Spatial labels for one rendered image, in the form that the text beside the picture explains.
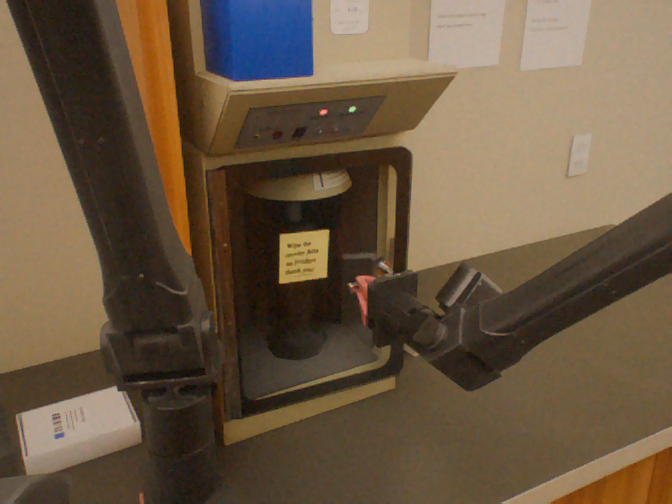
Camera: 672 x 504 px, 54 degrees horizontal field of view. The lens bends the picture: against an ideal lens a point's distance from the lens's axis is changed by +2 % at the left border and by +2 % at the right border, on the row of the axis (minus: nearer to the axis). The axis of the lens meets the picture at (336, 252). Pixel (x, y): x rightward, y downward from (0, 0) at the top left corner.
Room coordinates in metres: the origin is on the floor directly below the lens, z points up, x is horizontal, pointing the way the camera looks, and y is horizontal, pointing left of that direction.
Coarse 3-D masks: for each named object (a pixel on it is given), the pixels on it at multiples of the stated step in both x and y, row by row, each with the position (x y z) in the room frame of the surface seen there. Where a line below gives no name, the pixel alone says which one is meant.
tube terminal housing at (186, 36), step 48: (192, 0) 0.83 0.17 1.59; (384, 0) 0.96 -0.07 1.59; (192, 48) 0.83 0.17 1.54; (336, 48) 0.92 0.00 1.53; (384, 48) 0.96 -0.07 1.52; (192, 96) 0.84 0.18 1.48; (192, 144) 0.86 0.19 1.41; (336, 144) 0.92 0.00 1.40; (384, 144) 0.96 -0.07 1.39; (192, 192) 0.88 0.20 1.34; (192, 240) 0.90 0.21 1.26; (384, 384) 0.97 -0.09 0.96; (240, 432) 0.84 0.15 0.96
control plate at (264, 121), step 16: (384, 96) 0.85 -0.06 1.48; (256, 112) 0.77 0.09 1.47; (272, 112) 0.78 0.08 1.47; (288, 112) 0.80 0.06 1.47; (304, 112) 0.81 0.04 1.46; (336, 112) 0.84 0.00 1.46; (352, 112) 0.85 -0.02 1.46; (368, 112) 0.87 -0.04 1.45; (256, 128) 0.80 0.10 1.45; (272, 128) 0.81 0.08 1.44; (288, 128) 0.82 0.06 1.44; (352, 128) 0.88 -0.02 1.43; (240, 144) 0.81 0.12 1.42; (256, 144) 0.82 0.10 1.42; (272, 144) 0.84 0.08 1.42
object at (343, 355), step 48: (240, 192) 0.84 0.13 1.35; (288, 192) 0.86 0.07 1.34; (336, 192) 0.90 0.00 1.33; (384, 192) 0.93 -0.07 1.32; (240, 240) 0.83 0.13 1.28; (336, 240) 0.90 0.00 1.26; (384, 240) 0.93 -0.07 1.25; (240, 288) 0.83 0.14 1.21; (288, 288) 0.86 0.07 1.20; (336, 288) 0.90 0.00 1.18; (240, 336) 0.83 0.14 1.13; (288, 336) 0.86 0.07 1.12; (336, 336) 0.90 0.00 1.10; (240, 384) 0.83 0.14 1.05; (288, 384) 0.86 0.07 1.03; (336, 384) 0.90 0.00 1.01
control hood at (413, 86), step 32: (320, 64) 0.91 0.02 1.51; (352, 64) 0.91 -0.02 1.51; (384, 64) 0.90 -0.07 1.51; (416, 64) 0.90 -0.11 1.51; (224, 96) 0.74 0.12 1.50; (256, 96) 0.75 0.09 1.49; (288, 96) 0.77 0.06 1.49; (320, 96) 0.80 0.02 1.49; (352, 96) 0.82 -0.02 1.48; (416, 96) 0.88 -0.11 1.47; (224, 128) 0.77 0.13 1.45; (384, 128) 0.92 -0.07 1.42
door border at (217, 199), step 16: (224, 176) 0.83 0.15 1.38; (208, 192) 0.82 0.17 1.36; (224, 192) 0.83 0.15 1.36; (224, 208) 0.83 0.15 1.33; (224, 224) 0.83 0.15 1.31; (224, 240) 0.82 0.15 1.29; (224, 256) 0.82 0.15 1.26; (224, 272) 0.82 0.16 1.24; (224, 288) 0.82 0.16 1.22; (224, 304) 0.82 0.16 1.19; (224, 320) 0.82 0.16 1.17; (224, 336) 0.82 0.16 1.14; (224, 368) 0.81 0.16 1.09; (224, 400) 0.82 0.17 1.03; (240, 400) 0.83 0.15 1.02; (240, 416) 0.83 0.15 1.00
